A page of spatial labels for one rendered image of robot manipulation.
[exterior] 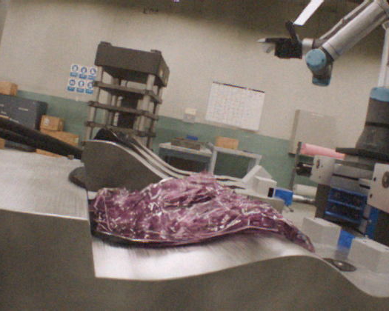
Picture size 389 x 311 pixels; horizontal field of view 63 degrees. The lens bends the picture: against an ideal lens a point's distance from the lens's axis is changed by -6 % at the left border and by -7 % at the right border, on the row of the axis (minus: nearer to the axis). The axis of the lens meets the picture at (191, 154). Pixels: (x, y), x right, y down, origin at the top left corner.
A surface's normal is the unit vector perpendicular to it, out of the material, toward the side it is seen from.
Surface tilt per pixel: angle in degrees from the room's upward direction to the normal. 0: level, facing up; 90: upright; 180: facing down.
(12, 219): 90
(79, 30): 90
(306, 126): 90
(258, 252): 13
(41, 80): 90
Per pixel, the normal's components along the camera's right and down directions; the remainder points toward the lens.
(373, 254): -0.93, -0.16
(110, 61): -0.04, 0.04
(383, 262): 0.32, 0.11
